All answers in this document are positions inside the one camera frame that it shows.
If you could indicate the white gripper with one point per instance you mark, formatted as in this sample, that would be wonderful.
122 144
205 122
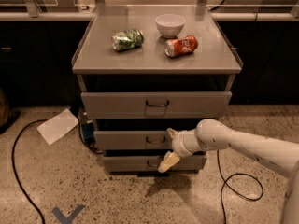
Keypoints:
179 143

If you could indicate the grey drawer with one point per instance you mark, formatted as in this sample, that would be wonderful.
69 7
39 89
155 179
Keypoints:
132 140
155 105
151 163

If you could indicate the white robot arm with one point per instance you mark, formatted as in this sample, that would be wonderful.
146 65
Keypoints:
278 155

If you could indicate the grey top drawer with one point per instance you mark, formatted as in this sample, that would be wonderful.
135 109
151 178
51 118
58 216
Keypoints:
155 105

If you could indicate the grey bottom drawer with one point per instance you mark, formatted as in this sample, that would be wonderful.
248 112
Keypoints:
151 163

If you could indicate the grey drawer cabinet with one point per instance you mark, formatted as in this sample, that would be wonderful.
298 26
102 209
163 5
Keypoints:
99 68

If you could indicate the blue power box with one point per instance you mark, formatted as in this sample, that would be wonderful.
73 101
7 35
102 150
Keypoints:
87 131

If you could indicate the red soda can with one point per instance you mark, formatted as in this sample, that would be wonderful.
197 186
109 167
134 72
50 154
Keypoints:
182 46

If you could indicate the green soda can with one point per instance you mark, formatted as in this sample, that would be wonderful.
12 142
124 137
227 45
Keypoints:
128 39

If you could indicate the white paper sheet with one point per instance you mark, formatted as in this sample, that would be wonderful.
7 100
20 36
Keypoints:
57 127

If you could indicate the white bowl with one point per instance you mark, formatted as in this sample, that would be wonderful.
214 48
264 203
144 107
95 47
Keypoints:
169 25

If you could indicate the brown bag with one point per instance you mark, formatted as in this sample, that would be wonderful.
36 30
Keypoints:
5 110

